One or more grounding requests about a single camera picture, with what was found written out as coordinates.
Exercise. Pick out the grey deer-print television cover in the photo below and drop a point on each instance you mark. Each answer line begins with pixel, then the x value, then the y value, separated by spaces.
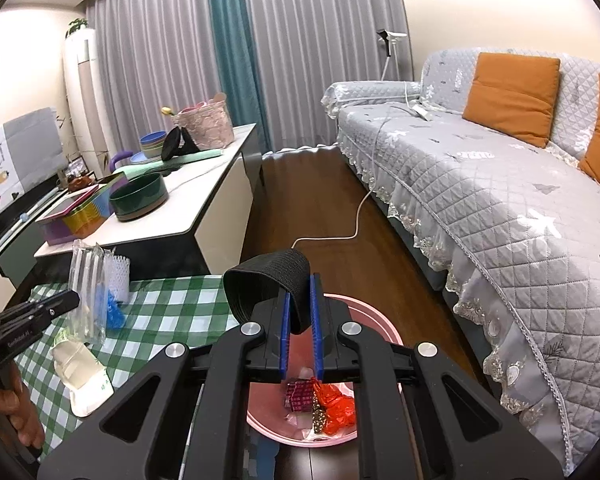
pixel 30 140

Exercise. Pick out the cream paper bag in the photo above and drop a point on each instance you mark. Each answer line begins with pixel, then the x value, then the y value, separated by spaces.
pixel 82 380

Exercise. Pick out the red plastic bag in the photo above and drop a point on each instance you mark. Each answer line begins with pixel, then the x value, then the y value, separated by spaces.
pixel 337 405

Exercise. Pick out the yellow-tipped stick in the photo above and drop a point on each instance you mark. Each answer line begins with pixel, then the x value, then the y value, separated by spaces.
pixel 167 110

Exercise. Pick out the brown floral cloth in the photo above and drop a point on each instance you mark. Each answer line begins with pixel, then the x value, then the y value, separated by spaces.
pixel 320 419

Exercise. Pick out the television cabinet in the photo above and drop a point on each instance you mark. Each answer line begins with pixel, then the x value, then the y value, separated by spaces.
pixel 15 270

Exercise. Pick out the black elastic band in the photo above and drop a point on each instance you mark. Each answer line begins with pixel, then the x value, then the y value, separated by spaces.
pixel 265 275

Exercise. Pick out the dark green round container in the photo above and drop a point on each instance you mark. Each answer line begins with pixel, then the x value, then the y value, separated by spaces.
pixel 140 200

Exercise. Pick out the pink woven basket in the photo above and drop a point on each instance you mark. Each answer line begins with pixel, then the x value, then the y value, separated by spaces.
pixel 205 125

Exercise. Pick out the colourful tin box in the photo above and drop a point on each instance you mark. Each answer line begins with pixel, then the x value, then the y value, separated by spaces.
pixel 80 220

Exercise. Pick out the white floor lamp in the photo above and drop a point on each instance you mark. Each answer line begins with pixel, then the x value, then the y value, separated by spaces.
pixel 387 37

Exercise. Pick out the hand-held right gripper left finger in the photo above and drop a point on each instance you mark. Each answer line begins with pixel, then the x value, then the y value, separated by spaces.
pixel 284 335

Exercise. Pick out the magenta patterned box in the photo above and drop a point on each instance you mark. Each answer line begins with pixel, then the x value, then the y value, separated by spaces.
pixel 300 395

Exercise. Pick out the green potted plant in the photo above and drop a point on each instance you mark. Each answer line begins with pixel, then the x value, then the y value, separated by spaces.
pixel 77 25

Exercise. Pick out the pink plastic bin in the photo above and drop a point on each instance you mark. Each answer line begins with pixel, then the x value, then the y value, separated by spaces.
pixel 270 410

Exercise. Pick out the mint green tray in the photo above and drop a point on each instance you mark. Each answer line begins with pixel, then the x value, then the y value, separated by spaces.
pixel 200 156

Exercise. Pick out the green checkered tablecloth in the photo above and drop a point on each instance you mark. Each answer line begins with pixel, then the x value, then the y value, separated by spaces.
pixel 170 310

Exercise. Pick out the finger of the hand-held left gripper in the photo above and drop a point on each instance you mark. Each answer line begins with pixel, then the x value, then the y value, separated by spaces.
pixel 55 306

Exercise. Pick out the white-topped coffee table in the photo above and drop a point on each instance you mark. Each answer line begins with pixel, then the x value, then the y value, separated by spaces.
pixel 205 195

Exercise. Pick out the teal curtain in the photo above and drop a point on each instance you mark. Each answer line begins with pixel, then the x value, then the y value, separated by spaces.
pixel 235 50

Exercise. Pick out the white power adapter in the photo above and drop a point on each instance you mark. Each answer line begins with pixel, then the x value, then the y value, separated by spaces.
pixel 422 111

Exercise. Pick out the light blue plate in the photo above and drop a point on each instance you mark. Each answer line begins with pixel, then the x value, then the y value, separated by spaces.
pixel 142 159

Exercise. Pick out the blue plastic bag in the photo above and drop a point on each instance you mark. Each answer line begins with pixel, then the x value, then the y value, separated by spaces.
pixel 111 310

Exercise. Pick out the small photo frame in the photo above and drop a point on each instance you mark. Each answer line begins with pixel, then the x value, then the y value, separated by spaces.
pixel 77 165

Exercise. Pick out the stack of coloured bowls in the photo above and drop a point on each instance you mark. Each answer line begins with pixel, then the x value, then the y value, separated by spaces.
pixel 152 142

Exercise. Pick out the person's left hand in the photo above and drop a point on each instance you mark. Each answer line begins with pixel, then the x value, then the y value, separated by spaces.
pixel 17 410

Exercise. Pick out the grey curtain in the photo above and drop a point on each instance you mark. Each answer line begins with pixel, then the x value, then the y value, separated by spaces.
pixel 145 50
pixel 320 35

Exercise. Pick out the grey quilted sofa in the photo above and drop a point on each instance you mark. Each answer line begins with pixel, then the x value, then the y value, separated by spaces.
pixel 480 210

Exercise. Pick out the white standing air conditioner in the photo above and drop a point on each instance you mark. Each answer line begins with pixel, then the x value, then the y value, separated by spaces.
pixel 87 90

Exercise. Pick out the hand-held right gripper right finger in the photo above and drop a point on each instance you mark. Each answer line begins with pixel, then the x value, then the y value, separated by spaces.
pixel 318 332

